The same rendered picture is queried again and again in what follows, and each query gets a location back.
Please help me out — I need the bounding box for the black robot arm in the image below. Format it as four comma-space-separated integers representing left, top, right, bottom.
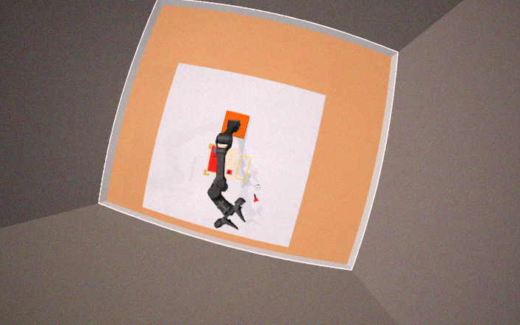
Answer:
207, 119, 240, 206

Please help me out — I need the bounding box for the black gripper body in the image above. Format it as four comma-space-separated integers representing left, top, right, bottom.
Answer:
214, 197, 246, 228

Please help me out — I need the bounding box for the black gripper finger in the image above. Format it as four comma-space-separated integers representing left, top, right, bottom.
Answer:
222, 219, 238, 230
235, 207, 246, 223

